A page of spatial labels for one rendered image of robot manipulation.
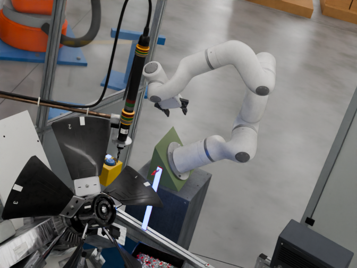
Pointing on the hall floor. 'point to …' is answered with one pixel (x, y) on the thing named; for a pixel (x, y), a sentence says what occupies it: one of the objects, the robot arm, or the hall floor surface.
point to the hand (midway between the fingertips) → (176, 111)
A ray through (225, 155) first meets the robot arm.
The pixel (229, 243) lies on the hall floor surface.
